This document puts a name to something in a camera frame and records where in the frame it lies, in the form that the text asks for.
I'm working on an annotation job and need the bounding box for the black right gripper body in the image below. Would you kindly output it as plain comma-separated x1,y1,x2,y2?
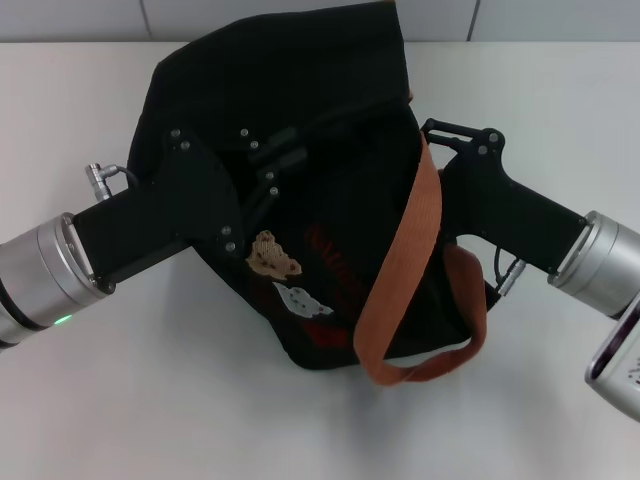
437,127,590,276

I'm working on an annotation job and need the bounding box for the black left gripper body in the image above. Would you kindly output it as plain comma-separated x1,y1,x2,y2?
71,126,247,295

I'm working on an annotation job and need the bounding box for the black food bag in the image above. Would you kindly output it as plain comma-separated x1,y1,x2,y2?
126,0,505,389

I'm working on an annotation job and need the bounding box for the right gripper cable with plug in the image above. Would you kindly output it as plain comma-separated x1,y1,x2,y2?
492,245,524,297

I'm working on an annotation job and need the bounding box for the gripper cable with plug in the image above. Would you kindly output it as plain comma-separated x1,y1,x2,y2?
83,162,143,195
492,245,524,297

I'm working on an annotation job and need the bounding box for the left gripper cable with plug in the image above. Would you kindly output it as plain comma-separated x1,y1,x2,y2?
83,162,143,195

